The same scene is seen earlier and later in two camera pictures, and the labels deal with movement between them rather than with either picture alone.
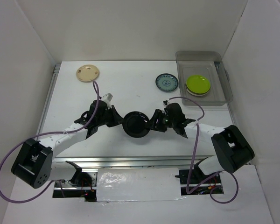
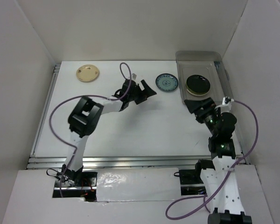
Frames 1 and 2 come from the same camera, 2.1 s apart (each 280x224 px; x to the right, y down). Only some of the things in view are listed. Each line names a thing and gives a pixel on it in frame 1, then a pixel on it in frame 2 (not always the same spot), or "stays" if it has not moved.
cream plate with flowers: x=87 y=73 stays
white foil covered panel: x=140 y=184 stays
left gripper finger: x=116 y=118 → x=142 y=95
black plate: x=136 y=124 → x=197 y=85
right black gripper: x=158 y=114 → x=194 y=105
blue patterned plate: x=166 y=82 stays
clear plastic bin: x=203 y=76 stays
